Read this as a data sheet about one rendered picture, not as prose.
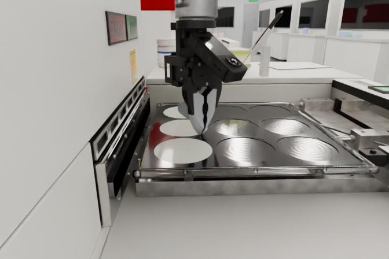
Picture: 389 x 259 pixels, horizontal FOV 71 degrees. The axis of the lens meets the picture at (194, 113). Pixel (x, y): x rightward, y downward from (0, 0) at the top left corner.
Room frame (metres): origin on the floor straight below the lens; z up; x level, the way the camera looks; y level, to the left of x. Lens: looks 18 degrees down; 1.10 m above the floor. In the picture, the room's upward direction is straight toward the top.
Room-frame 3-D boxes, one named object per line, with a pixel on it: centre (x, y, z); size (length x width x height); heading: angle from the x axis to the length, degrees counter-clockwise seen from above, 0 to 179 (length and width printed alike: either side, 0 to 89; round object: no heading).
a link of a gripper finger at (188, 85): (0.48, 0.00, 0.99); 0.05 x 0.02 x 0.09; 133
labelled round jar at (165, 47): (0.97, 0.10, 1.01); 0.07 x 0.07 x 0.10
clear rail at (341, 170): (0.36, -0.09, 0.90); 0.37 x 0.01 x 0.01; 92
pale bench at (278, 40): (9.55, -3.21, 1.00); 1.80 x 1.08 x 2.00; 2
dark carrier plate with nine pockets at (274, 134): (0.54, -0.08, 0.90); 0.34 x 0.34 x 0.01; 2
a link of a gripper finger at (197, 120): (0.50, 0.01, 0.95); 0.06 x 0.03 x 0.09; 43
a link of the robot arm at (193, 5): (0.50, 0.00, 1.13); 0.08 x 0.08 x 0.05
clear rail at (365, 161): (0.54, -0.27, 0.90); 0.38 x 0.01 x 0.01; 2
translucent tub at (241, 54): (0.92, -0.14, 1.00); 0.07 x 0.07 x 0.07; 20
